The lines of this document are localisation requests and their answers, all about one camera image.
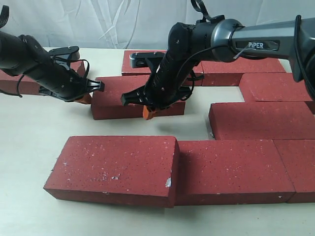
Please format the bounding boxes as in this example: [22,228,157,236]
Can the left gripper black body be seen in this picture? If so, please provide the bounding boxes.
[31,57,88,102]

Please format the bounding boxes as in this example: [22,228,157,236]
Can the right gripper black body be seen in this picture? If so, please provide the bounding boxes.
[144,53,197,110]

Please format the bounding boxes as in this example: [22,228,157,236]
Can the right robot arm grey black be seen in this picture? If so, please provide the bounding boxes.
[121,15,315,119]

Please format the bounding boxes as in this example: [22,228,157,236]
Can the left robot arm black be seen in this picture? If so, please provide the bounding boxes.
[0,32,105,104]

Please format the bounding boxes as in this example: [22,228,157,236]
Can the back row left brick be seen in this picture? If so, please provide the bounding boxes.
[122,50,204,86]

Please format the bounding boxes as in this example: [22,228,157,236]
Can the back row right brick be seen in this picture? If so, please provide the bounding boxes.
[202,58,285,87]

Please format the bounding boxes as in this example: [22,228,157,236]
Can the second row right brick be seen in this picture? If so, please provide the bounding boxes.
[239,73,315,113]

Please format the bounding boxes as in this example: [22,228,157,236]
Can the third row red brick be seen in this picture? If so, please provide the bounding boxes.
[209,102,315,140]

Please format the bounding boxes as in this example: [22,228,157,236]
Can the white fabric backdrop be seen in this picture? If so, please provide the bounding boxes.
[1,0,315,50]

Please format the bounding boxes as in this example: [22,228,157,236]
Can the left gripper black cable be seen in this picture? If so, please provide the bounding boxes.
[55,55,91,83]

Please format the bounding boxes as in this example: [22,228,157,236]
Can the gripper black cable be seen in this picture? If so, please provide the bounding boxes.
[169,36,249,82]
[55,55,91,83]

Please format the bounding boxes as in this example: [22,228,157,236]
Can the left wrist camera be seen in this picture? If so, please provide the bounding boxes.
[48,46,80,60]

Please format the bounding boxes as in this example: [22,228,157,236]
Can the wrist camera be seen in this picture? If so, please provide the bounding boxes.
[129,51,165,69]
[48,46,80,60]

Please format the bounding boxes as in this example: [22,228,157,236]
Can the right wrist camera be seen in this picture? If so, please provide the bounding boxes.
[129,51,165,69]

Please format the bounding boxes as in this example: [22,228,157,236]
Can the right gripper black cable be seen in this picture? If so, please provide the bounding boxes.
[169,36,249,82]

